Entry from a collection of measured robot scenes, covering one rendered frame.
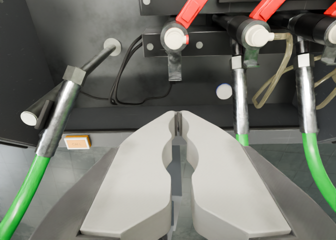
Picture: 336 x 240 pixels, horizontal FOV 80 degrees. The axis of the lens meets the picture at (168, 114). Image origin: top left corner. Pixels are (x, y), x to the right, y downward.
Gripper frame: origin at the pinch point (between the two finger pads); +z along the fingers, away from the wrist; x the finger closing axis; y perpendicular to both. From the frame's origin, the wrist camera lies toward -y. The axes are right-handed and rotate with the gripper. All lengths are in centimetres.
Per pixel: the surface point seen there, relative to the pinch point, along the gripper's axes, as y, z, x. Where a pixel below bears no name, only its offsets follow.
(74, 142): 20.8, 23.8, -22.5
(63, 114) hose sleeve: 3.6, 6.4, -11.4
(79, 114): 19.3, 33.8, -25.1
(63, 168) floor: 126, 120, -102
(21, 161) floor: 117, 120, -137
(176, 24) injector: -4.0, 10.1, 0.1
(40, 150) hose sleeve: 6.2, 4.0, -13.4
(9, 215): 10.0, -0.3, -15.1
